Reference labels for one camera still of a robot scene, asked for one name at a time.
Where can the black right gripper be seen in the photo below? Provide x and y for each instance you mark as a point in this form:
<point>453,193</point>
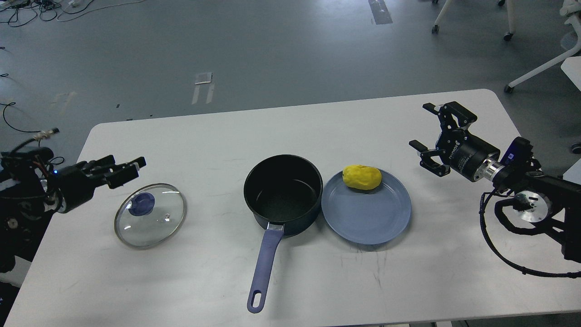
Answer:
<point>456,147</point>

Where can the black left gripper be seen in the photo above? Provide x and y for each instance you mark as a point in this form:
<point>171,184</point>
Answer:
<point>73,187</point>

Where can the glass pot lid blue knob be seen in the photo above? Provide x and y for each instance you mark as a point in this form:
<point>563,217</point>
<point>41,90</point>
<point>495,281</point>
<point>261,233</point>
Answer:
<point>150,216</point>

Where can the yellow potato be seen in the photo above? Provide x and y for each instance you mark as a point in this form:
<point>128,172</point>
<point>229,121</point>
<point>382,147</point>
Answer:
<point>361,177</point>

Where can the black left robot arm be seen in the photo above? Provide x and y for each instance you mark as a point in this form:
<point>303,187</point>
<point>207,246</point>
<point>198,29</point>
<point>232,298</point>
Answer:
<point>32,190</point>

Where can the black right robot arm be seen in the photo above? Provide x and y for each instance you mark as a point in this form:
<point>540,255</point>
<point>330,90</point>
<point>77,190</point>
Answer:
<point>531,202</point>

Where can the blue plate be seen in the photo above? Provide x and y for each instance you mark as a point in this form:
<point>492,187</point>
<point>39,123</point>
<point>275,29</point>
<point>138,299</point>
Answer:
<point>367,217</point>

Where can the dark blue saucepan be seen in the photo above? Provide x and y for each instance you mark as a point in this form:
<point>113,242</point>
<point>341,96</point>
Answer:
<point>284,194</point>

